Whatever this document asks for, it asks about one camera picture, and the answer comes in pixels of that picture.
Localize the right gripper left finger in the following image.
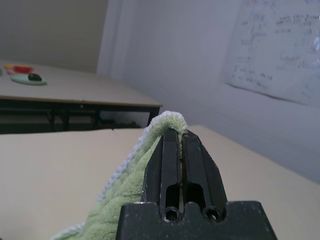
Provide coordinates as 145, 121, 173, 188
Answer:
143, 129, 185, 223

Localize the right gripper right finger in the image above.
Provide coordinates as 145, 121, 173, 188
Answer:
180, 132, 229, 223

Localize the green towel with white trim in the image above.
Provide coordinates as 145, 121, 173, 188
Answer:
49, 110, 189, 240

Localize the black computer mouse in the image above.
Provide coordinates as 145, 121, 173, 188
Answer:
27, 72, 43, 82

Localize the green plate with dark object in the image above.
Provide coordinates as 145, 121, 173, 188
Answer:
10, 73, 48, 86

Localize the red desk object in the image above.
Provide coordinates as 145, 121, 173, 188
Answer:
12, 64, 35, 74

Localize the beige desk with black frame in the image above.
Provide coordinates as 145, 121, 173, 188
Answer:
0, 58, 163, 135

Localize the white wall sheet with writing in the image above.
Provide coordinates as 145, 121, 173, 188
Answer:
222, 0, 320, 108

